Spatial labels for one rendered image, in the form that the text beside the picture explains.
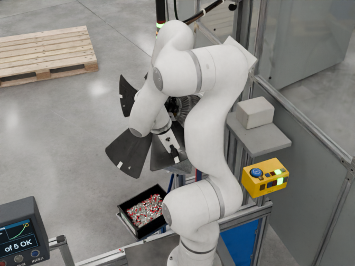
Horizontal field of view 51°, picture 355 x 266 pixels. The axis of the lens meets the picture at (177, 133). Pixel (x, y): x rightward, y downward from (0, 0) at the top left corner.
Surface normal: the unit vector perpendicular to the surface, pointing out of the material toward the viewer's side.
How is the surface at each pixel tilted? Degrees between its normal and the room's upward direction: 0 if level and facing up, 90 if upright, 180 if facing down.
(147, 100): 60
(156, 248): 5
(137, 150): 54
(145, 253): 5
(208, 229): 33
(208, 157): 81
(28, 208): 15
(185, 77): 70
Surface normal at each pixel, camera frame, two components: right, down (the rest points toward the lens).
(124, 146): -0.33, 0.06
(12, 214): -0.11, -0.90
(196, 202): 0.25, -0.32
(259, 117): 0.37, 0.58
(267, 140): -0.02, -0.77
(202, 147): -0.13, 0.50
